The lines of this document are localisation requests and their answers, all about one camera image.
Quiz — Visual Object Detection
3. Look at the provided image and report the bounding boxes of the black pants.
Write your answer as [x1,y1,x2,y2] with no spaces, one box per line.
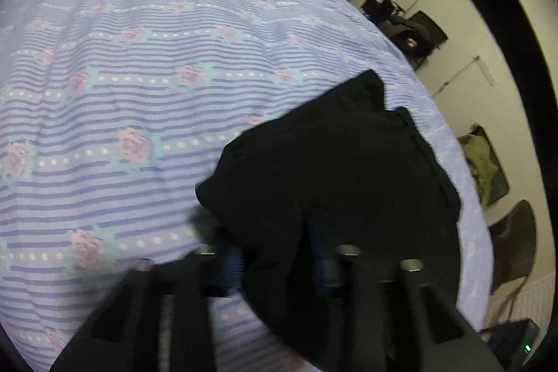
[196,71,461,364]

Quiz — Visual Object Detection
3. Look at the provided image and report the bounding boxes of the olive green clothing pile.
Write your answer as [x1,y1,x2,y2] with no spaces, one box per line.
[458,124,510,208]

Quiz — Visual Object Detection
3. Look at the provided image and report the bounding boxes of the purple floral bed sheet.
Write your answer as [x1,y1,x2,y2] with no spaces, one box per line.
[1,0,493,371]

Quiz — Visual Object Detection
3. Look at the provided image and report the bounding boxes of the black chair with clothes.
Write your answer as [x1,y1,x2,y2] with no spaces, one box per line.
[360,0,448,71]

